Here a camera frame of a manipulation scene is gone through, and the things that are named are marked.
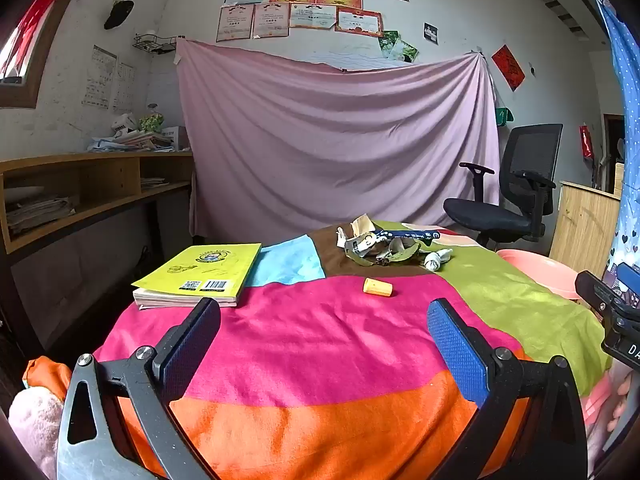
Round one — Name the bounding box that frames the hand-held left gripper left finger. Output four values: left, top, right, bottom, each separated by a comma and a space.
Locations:
56, 297, 222, 480

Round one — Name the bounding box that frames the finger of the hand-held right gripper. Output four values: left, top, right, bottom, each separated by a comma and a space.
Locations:
616, 262, 640, 307
575, 270, 625, 318

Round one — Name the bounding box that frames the wooden desk shelf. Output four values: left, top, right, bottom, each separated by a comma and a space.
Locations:
0, 151, 196, 361

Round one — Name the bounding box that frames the black wire wall rack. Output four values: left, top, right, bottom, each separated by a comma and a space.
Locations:
132, 33, 186, 56

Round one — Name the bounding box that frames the white wall calendar sheet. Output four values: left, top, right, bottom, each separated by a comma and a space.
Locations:
81, 45, 118, 111
112, 62, 137, 113

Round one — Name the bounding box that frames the stack of newspapers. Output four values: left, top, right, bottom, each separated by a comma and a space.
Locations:
4, 195, 76, 236

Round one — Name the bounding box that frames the green landscape photo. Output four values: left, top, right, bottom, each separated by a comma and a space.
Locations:
378, 30, 401, 58
390, 40, 419, 64

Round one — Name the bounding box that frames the salmon plastic bucket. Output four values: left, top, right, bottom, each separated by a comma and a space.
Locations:
496, 248, 583, 304

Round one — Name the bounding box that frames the yellow paperback book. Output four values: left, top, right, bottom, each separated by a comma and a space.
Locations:
131, 243, 263, 310

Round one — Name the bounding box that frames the multicoloured patchwork blanket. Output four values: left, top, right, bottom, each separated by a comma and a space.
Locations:
22, 220, 613, 480

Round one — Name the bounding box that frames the group of wall certificates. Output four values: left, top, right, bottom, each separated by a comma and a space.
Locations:
216, 0, 410, 43

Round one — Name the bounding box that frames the person's right hand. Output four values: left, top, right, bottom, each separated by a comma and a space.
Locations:
606, 370, 634, 434

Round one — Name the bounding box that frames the white carton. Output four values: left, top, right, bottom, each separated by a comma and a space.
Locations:
336, 227, 388, 261

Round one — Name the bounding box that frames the black cap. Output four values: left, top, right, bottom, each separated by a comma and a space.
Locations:
103, 0, 135, 31

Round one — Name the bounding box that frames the small potted plant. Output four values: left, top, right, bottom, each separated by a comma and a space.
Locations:
137, 112, 165, 134

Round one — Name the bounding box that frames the red paper wall decoration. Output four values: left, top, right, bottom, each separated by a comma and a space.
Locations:
491, 44, 527, 92

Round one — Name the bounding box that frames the white cardboard box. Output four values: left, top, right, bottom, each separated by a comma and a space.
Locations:
161, 126, 190, 151

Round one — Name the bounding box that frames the pink striped cloth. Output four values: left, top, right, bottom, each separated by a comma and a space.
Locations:
582, 374, 617, 461

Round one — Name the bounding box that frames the pink hanging sheet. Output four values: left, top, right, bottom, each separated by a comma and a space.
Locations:
176, 39, 502, 251

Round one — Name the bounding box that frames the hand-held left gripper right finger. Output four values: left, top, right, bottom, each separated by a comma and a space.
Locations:
426, 298, 588, 480

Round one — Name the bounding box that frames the dark blue snack wrapper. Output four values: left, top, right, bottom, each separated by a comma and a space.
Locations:
372, 229, 442, 242

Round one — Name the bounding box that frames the pile of papers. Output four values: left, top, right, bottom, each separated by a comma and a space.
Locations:
87, 129, 176, 153

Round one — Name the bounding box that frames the black office chair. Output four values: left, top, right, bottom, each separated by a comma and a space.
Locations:
443, 123, 564, 251

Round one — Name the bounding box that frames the wooden cabinet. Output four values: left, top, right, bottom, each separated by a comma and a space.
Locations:
549, 180, 624, 281

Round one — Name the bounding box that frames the beige cardboard piece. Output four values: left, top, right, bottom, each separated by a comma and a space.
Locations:
350, 214, 376, 239

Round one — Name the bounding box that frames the blue printed curtain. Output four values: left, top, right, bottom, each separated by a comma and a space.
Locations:
589, 0, 640, 311

